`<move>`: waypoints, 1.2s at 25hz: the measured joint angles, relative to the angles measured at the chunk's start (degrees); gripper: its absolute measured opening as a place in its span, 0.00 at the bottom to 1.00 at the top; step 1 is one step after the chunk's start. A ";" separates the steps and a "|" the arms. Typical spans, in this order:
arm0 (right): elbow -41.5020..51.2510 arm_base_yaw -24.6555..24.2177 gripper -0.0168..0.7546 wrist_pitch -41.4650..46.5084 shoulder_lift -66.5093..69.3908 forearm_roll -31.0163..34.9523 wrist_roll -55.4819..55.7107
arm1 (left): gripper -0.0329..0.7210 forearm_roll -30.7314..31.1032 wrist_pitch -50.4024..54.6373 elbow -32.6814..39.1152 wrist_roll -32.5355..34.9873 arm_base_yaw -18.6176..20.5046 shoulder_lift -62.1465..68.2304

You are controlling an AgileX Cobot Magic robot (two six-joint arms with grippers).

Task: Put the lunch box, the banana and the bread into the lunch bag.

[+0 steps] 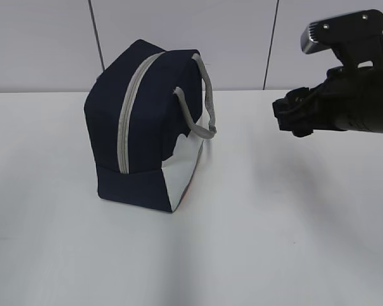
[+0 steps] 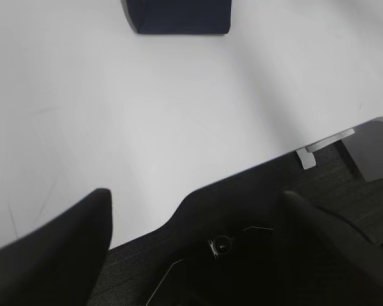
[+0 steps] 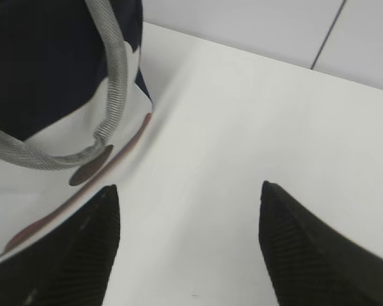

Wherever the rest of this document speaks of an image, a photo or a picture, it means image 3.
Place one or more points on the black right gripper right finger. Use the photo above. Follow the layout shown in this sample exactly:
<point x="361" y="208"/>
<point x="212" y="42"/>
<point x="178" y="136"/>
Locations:
<point x="309" y="262"/>

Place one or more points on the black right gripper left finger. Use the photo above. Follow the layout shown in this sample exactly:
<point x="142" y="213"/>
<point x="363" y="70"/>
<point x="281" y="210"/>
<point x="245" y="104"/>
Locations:
<point x="72" y="264"/>

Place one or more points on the navy blue lunch bag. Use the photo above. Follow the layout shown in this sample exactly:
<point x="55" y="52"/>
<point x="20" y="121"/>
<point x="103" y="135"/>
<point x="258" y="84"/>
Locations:
<point x="72" y="102"/>

